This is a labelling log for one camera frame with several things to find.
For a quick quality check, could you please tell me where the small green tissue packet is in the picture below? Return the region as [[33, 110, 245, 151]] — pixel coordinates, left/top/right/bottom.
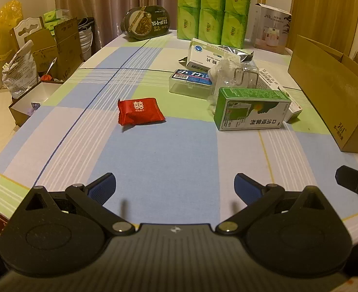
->
[[44, 9, 71, 25]]

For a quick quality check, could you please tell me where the red snack packet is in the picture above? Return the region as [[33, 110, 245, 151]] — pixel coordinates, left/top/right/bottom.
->
[[117, 97, 166, 126]]

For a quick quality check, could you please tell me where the clear plastic packaging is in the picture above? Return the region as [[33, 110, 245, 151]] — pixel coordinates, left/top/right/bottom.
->
[[208, 59, 260, 113]]

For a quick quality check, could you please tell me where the large brown cardboard box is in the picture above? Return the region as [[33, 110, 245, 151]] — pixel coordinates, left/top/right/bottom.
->
[[288, 34, 358, 154]]

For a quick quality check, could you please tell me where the plaid cloth-covered desktop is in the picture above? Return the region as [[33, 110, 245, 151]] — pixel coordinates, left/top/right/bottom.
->
[[0, 29, 358, 250]]

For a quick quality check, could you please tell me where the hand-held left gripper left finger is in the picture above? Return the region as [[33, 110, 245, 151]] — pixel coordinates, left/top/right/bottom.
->
[[24, 173, 135, 236]]

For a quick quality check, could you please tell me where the white ointment box bird print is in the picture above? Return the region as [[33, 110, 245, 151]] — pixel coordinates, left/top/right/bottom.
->
[[256, 68, 302, 124]]

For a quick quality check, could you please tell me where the white printed plastic bag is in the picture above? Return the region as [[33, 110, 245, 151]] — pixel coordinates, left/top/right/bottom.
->
[[2, 39, 41, 99]]

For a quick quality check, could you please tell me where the stack of green tissue packs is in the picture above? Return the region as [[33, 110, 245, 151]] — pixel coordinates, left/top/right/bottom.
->
[[177, 0, 253, 49]]

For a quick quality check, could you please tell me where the dark green instant rice bowl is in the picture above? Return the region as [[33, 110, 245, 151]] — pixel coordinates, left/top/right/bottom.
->
[[120, 5, 171, 41]]

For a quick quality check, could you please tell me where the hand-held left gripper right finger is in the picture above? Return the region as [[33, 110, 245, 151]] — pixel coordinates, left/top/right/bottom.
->
[[215, 173, 327, 236]]

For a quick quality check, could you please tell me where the green and white spray box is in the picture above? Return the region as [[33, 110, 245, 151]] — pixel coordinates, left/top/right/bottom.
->
[[213, 87, 292, 131]]

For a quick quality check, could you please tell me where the open brown shipping carton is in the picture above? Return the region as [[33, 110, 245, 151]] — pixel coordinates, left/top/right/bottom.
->
[[24, 17, 84, 81]]

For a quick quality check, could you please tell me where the white humidifier carton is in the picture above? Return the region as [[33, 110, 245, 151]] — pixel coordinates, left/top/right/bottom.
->
[[252, 3, 292, 55]]

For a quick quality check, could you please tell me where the yellow plastic bag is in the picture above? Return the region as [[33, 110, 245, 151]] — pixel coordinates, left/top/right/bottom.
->
[[0, 0, 24, 61]]

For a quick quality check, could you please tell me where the wooden door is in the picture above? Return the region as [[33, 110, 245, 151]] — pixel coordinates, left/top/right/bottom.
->
[[287, 0, 358, 52]]

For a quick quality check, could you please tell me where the white tablet medicine box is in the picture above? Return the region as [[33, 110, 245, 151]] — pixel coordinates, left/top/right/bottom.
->
[[185, 38, 225, 70]]

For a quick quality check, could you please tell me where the stack of metal bowls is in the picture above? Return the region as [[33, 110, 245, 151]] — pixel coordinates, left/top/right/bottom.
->
[[78, 18, 95, 61]]

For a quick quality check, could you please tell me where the silver foil bag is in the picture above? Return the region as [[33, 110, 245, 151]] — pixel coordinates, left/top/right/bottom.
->
[[179, 45, 255, 67]]

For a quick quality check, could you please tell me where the clear plastic box blue label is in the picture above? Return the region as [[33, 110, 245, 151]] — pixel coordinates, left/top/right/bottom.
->
[[169, 68, 219, 99]]

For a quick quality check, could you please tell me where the brown curtain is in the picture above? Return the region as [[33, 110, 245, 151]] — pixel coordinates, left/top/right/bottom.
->
[[54, 0, 182, 52]]

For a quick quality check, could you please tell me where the white chair back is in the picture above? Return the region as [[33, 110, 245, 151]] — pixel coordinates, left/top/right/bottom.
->
[[9, 17, 46, 46]]

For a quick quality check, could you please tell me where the small brown box white inside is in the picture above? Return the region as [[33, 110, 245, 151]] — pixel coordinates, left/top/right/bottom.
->
[[9, 79, 64, 127]]

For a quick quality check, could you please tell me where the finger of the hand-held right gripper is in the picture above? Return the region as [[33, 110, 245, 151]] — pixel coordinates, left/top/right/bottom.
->
[[335, 165, 358, 216]]

